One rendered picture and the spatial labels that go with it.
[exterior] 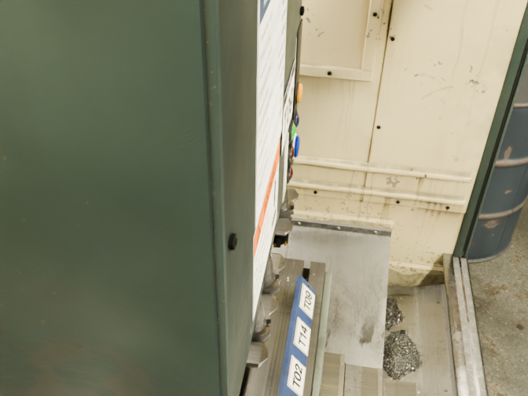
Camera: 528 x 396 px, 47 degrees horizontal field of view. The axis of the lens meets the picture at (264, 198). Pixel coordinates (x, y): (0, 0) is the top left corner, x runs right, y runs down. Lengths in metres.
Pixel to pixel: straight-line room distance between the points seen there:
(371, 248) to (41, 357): 1.40
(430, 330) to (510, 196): 1.21
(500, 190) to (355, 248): 1.19
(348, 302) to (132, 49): 1.49
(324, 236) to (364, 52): 0.59
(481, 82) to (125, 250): 1.28
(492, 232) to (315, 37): 1.75
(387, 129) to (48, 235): 1.30
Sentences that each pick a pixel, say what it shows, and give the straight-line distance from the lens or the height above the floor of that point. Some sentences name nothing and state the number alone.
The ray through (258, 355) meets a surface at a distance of 1.03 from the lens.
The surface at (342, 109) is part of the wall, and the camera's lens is 1.59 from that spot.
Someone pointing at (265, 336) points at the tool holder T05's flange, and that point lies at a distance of 1.06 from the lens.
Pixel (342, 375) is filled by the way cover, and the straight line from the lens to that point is 1.62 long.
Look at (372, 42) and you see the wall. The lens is 1.49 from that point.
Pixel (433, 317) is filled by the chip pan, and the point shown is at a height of 0.67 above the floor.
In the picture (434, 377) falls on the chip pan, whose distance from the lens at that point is 1.75.
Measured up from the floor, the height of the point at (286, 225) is 1.22.
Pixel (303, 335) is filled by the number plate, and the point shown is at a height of 0.94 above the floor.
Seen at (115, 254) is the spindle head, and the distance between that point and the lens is 0.39.
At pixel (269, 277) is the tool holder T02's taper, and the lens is 1.11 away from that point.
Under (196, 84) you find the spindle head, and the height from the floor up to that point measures 1.90.
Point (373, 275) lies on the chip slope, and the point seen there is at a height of 0.80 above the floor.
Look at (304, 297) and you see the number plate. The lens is 1.48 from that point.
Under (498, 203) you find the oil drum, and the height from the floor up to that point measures 0.36.
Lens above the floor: 2.04
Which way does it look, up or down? 38 degrees down
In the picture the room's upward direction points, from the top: 1 degrees clockwise
